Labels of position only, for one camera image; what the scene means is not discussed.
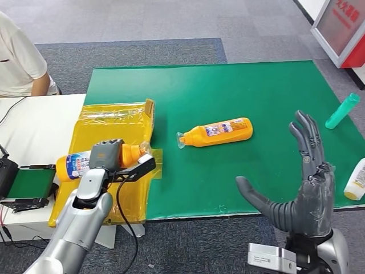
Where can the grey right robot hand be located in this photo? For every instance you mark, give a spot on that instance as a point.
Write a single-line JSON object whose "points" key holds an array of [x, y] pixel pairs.
{"points": [[314, 204]]}

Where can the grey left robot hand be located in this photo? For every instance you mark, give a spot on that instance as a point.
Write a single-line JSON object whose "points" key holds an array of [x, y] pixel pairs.
{"points": [[105, 156]]}

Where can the orange bottle with clear cap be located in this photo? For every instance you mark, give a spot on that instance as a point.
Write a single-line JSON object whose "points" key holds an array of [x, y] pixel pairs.
{"points": [[72, 166], [216, 133]]}

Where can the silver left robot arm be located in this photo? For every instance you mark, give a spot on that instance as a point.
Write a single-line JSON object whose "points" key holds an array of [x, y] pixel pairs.
{"points": [[80, 227]]}

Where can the white bottle with yellow cap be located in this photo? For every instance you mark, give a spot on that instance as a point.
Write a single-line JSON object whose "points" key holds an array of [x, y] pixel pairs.
{"points": [[356, 181]]}

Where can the green plastic bottle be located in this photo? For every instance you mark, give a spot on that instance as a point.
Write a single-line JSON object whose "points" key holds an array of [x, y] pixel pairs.
{"points": [[341, 112]]}

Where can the yellow taped cardboard box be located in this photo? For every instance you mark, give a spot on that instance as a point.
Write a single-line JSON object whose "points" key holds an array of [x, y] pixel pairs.
{"points": [[108, 126]]}

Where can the green table mat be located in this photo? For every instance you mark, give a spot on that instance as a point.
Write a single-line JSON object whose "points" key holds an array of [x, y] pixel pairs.
{"points": [[256, 94]]}

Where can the person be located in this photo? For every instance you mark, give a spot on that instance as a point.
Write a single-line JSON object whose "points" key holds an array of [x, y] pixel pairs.
{"points": [[16, 60]]}

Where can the white framed red sign board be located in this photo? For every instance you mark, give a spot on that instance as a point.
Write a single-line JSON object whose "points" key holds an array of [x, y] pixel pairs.
{"points": [[339, 26]]}

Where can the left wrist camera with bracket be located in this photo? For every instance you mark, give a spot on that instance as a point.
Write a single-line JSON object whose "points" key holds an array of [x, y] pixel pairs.
{"points": [[142, 164]]}

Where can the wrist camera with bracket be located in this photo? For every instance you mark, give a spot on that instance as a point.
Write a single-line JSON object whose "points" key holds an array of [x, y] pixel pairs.
{"points": [[271, 259], [142, 164]]}

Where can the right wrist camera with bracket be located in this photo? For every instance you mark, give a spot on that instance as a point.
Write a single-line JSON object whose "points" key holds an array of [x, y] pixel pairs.
{"points": [[271, 259]]}

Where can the white plastic support bracket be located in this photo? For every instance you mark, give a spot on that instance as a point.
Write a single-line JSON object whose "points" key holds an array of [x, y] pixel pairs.
{"points": [[136, 230]]}

